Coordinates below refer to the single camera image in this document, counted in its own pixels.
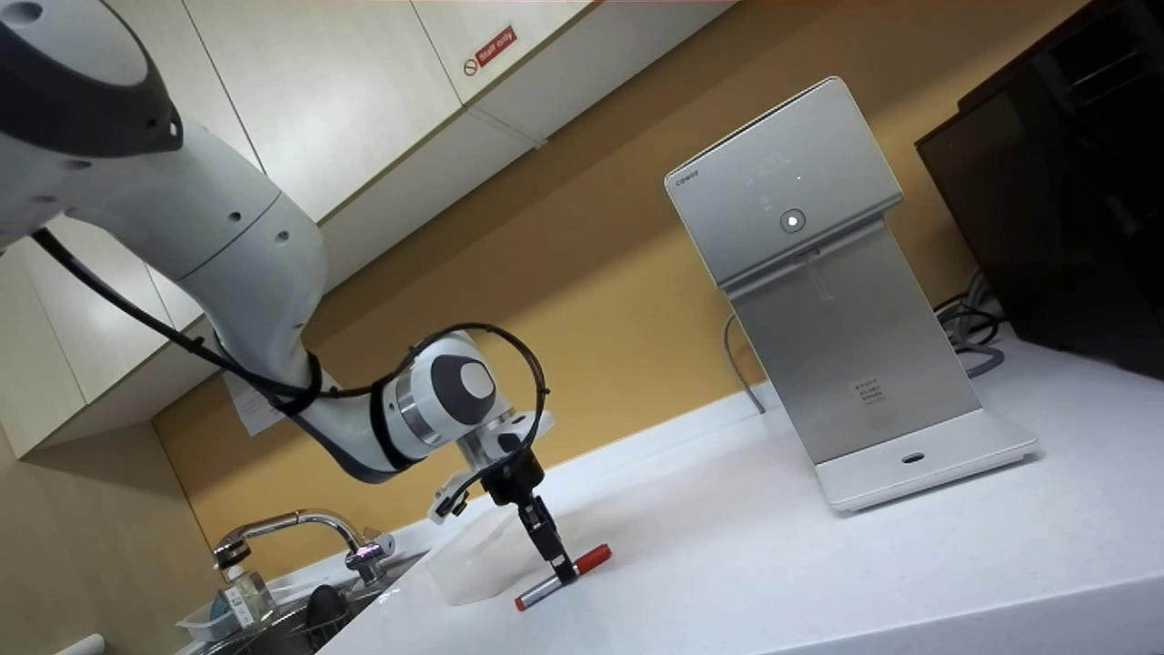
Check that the cream wall cabinet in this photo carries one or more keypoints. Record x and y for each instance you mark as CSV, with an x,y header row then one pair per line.
x,y
367,96

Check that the orange marker with grey barrel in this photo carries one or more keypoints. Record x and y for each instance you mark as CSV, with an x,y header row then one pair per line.
x,y
586,564

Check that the steel kitchen sink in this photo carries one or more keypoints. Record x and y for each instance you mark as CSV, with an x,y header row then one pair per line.
x,y
315,604

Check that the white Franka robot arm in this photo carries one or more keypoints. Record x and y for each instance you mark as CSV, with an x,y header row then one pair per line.
x,y
185,221

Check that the chrome sink faucet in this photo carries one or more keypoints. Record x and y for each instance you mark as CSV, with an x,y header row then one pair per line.
x,y
292,526

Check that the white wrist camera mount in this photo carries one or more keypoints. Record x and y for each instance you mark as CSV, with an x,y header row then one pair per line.
x,y
524,432

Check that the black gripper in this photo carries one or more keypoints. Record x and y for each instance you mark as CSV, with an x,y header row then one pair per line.
x,y
515,476

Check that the clear soap bottle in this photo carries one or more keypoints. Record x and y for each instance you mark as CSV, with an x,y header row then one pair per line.
x,y
246,594

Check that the red warning sticker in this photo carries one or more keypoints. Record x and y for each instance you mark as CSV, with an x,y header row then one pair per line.
x,y
490,49

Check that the black appliance cabinet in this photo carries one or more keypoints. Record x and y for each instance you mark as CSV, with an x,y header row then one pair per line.
x,y
1069,185

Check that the silver water dispenser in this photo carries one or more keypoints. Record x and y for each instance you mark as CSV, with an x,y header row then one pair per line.
x,y
838,315

